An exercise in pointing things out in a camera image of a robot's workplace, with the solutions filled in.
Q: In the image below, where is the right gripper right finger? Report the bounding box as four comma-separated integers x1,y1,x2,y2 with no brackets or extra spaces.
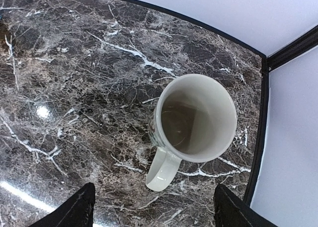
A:
214,184,275,227

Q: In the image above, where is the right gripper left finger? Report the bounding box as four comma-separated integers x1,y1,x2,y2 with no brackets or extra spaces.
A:
30,182,95,227

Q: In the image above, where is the white patterned mug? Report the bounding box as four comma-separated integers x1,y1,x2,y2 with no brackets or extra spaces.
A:
146,74,238,192

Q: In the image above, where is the black front rail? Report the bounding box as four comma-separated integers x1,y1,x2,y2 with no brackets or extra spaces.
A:
120,0,266,59

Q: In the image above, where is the right black frame post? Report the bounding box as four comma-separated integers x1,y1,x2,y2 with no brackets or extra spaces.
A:
265,25,318,73

